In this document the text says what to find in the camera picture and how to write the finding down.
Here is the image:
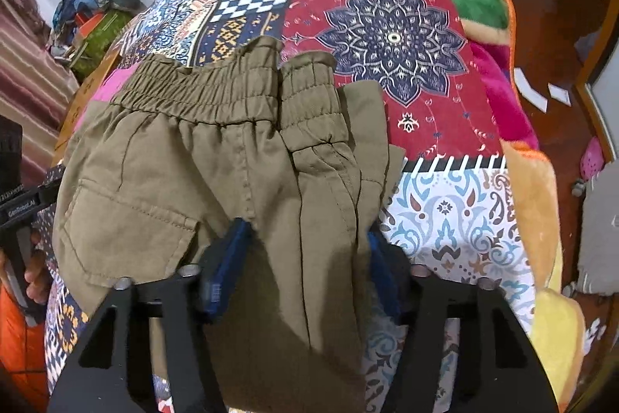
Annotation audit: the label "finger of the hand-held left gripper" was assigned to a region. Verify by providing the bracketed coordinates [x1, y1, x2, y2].
[41, 165, 67, 203]

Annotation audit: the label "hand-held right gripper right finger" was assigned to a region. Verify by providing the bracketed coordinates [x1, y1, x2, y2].
[366, 229, 562, 413]

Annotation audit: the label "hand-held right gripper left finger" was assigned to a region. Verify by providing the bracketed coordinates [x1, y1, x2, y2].
[46, 219, 255, 413]

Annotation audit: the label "khaki pants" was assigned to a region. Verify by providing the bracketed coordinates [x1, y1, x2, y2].
[52, 36, 407, 413]

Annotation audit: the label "person's left hand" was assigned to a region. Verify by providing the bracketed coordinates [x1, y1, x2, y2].
[22, 231, 51, 298]

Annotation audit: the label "brown cardboard box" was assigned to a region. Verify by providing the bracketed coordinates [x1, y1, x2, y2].
[53, 50, 121, 162]

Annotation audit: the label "striped pink curtain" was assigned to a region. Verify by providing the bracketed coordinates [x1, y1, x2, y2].
[0, 0, 78, 182]

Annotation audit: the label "green patterned box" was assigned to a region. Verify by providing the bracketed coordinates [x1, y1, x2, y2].
[70, 9, 133, 80]

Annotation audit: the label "orange box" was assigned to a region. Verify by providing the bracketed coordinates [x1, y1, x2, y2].
[72, 11, 109, 43]

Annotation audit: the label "multicolour fleece blanket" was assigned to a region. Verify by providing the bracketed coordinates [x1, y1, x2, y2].
[430, 0, 600, 413]

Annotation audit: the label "grey cloth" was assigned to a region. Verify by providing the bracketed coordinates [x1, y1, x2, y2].
[575, 173, 619, 295]

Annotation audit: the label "patchwork printed blanket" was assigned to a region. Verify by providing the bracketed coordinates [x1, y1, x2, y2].
[36, 0, 537, 413]

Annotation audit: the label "pink slipper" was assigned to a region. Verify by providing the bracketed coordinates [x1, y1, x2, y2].
[579, 136, 605, 179]

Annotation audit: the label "wooden framed mirror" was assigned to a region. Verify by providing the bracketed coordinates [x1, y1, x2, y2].
[575, 0, 619, 147]

